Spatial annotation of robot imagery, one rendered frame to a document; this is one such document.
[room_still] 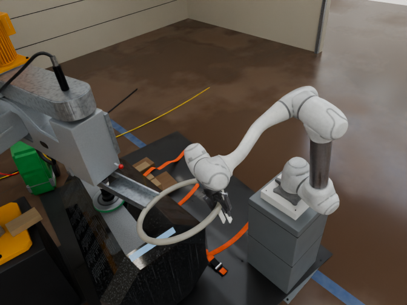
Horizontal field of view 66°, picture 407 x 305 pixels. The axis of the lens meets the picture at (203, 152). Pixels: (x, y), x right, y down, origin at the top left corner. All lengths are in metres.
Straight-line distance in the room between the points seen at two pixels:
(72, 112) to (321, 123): 1.17
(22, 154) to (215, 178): 2.76
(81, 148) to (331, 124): 1.24
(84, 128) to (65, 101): 0.19
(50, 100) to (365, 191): 2.93
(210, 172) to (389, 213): 2.46
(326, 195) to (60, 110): 1.45
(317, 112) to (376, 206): 2.12
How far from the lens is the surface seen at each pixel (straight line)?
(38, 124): 2.13
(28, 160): 3.69
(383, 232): 3.25
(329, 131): 1.41
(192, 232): 1.44
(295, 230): 2.04
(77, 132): 1.75
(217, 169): 1.20
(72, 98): 1.66
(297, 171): 1.93
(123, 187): 1.98
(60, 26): 7.03
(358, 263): 2.99
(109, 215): 2.19
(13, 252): 2.37
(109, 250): 2.10
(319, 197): 1.84
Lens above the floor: 2.41
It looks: 40 degrees down
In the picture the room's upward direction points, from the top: 6 degrees counter-clockwise
